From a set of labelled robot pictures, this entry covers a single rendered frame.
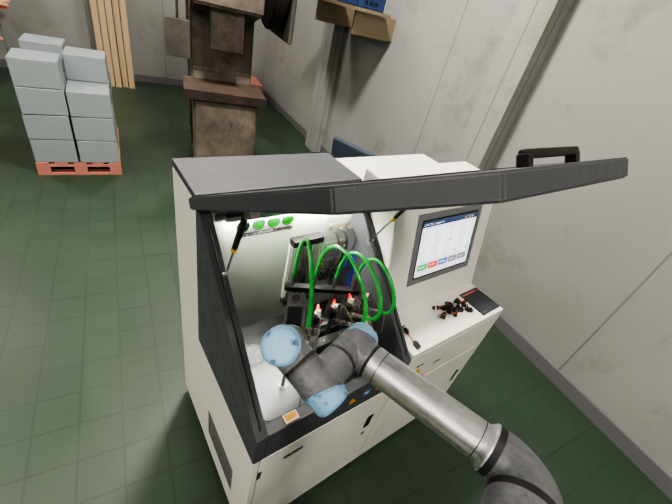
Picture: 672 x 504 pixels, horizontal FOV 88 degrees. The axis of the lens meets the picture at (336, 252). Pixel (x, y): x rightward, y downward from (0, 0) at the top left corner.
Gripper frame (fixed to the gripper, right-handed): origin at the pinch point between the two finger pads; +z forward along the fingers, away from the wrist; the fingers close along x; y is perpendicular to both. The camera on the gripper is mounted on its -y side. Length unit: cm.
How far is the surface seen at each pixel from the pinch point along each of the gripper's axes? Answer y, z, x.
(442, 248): -37, 62, 58
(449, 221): -49, 55, 59
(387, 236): -37, 40, 29
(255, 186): -49, 15, -21
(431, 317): -5, 70, 53
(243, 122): -231, 271, -113
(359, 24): -319, 223, 22
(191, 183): -47, 7, -40
